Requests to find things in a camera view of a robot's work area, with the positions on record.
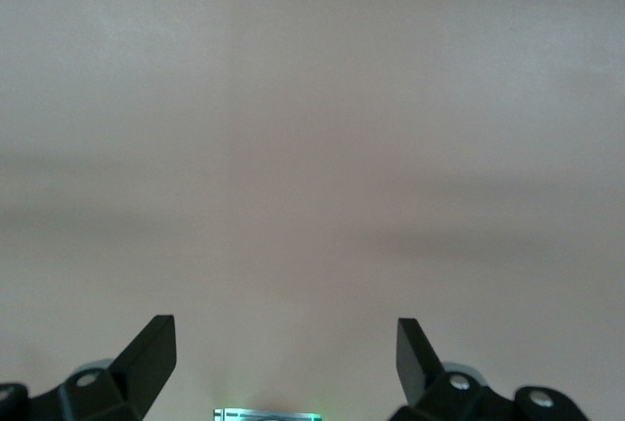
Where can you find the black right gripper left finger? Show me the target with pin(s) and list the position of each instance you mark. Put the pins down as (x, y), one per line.
(127, 382)

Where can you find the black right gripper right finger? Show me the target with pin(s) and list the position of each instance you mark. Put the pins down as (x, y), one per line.
(439, 396)

